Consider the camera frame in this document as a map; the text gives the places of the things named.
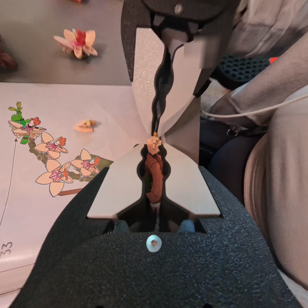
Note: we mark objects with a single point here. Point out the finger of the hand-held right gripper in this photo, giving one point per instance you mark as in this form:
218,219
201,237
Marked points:
144,79
182,96

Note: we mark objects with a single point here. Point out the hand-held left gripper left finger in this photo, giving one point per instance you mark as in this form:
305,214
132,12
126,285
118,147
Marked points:
113,190

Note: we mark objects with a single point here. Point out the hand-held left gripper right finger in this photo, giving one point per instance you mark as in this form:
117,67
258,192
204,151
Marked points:
190,187

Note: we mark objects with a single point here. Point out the brown brick branch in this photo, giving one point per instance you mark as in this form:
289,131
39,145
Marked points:
155,178

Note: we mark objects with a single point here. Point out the cream petal brick with stud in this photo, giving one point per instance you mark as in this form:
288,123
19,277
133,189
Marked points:
154,144

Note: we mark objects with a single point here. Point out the person's right forearm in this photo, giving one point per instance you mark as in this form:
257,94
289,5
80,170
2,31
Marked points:
269,21

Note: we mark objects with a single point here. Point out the grey desk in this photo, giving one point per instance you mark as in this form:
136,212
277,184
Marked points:
36,67

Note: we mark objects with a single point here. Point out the beige textured seat cover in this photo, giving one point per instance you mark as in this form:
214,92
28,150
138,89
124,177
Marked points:
211,96

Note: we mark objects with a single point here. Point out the dark trousers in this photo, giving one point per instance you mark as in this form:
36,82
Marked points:
223,154

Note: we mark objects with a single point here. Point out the blue honeycomb cushion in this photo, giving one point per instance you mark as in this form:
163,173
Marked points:
240,69

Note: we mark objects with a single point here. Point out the cream and red brick flower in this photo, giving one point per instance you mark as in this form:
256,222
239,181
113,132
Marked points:
75,43

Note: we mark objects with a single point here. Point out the flower instruction booklet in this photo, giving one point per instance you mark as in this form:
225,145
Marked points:
60,108

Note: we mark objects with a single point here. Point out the small red object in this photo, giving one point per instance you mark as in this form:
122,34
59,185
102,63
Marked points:
274,60

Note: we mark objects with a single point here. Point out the dark brown brick piece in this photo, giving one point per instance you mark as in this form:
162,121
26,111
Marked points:
6,60

